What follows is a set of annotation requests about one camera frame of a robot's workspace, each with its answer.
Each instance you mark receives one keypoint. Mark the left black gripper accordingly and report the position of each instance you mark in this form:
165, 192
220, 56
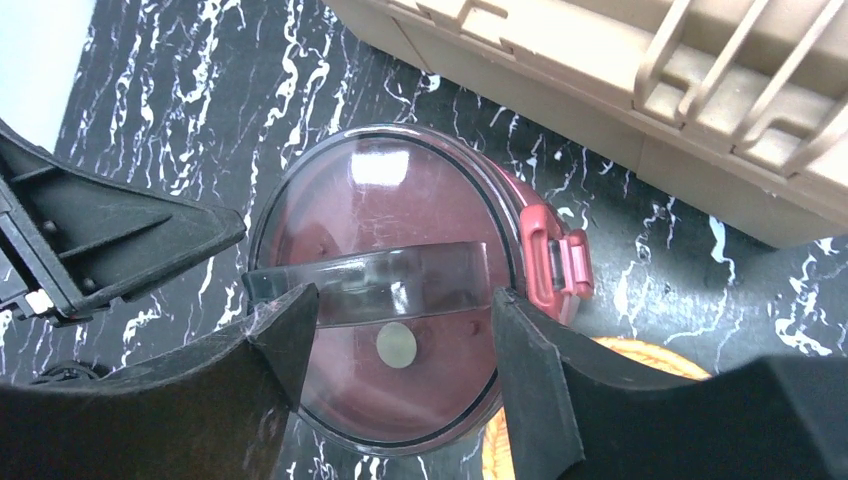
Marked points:
72, 242

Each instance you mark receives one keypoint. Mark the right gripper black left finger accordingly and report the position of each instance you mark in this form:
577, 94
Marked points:
215, 408

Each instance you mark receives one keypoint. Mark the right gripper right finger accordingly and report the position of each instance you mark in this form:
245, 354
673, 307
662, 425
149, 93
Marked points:
776, 417

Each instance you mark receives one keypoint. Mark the red steel lunch bowl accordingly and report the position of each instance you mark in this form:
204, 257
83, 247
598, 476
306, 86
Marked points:
541, 235

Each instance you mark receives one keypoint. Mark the dark transparent round lid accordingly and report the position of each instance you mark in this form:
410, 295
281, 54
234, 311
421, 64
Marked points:
384, 278

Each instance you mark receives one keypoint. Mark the tan plastic toolbox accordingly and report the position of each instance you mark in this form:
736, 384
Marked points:
738, 108

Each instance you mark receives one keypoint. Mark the red lunch box clip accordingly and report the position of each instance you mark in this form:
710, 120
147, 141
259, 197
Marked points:
577, 273

